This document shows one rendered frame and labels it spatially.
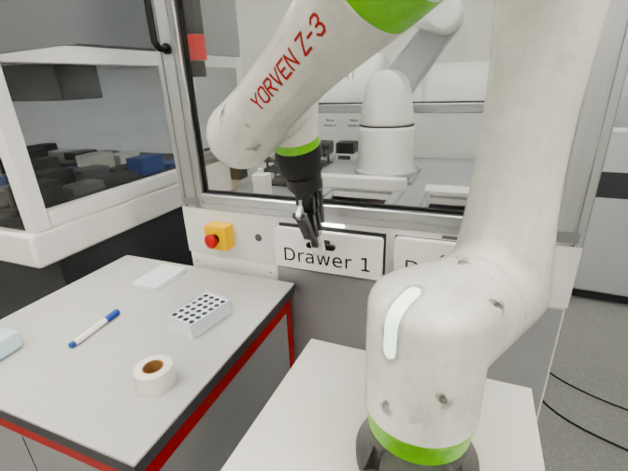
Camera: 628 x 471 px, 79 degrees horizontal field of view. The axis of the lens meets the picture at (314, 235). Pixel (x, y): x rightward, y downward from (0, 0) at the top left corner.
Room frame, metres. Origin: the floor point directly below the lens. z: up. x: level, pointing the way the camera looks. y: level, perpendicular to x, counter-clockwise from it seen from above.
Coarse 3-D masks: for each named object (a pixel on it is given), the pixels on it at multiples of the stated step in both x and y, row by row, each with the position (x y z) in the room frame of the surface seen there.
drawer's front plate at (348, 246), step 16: (288, 240) 0.92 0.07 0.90; (304, 240) 0.90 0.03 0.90; (336, 240) 0.87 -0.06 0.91; (352, 240) 0.86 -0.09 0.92; (368, 240) 0.84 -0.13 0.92; (288, 256) 0.92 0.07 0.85; (304, 256) 0.91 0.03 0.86; (320, 256) 0.89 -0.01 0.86; (336, 256) 0.87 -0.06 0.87; (352, 256) 0.86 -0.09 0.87; (368, 256) 0.84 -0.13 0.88; (336, 272) 0.87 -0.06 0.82; (352, 272) 0.85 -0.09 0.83; (368, 272) 0.84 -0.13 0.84
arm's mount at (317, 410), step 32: (320, 352) 0.55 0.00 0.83; (352, 352) 0.55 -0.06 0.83; (288, 384) 0.48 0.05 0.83; (320, 384) 0.47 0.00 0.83; (352, 384) 0.47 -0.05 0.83; (512, 384) 0.46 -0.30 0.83; (288, 416) 0.41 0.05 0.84; (320, 416) 0.41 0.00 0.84; (352, 416) 0.41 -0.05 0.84; (480, 416) 0.40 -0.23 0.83; (512, 416) 0.40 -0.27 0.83; (256, 448) 0.36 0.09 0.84; (288, 448) 0.36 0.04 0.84; (320, 448) 0.36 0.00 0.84; (352, 448) 0.36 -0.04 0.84; (480, 448) 0.35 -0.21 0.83; (512, 448) 0.35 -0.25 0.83
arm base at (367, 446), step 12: (360, 432) 0.36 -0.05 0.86; (360, 444) 0.34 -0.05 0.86; (372, 444) 0.32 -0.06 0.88; (360, 456) 0.33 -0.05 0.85; (372, 456) 0.32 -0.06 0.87; (384, 456) 0.30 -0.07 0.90; (396, 456) 0.29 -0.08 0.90; (468, 456) 0.30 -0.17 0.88; (360, 468) 0.32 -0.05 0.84; (372, 468) 0.32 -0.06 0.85; (384, 468) 0.28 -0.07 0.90; (396, 468) 0.28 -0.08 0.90; (408, 468) 0.28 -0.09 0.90; (420, 468) 0.28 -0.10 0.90; (432, 468) 0.28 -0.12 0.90; (444, 468) 0.28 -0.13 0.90; (456, 468) 0.29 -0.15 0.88; (468, 468) 0.30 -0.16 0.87
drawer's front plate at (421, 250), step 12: (396, 240) 0.83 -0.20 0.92; (408, 240) 0.82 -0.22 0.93; (420, 240) 0.82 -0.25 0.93; (432, 240) 0.81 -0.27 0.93; (396, 252) 0.83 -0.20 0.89; (408, 252) 0.82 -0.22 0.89; (420, 252) 0.81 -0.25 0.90; (432, 252) 0.80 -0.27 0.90; (444, 252) 0.79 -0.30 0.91; (396, 264) 0.83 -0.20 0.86; (408, 264) 0.82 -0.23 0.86
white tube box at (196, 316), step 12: (192, 300) 0.81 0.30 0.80; (204, 300) 0.81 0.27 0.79; (216, 300) 0.81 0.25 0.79; (228, 300) 0.80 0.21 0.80; (180, 312) 0.75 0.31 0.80; (192, 312) 0.75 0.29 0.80; (204, 312) 0.75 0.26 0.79; (216, 312) 0.76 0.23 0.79; (228, 312) 0.79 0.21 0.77; (168, 324) 0.74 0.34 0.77; (180, 324) 0.72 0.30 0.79; (192, 324) 0.70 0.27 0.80; (204, 324) 0.73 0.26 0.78; (192, 336) 0.70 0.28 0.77
